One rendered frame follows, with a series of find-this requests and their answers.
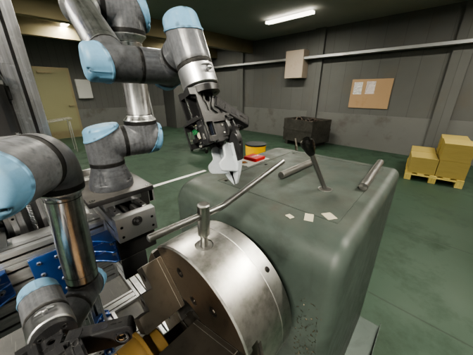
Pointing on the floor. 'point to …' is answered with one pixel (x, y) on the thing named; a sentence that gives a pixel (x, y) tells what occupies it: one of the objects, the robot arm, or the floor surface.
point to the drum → (255, 147)
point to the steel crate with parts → (306, 129)
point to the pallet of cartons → (442, 160)
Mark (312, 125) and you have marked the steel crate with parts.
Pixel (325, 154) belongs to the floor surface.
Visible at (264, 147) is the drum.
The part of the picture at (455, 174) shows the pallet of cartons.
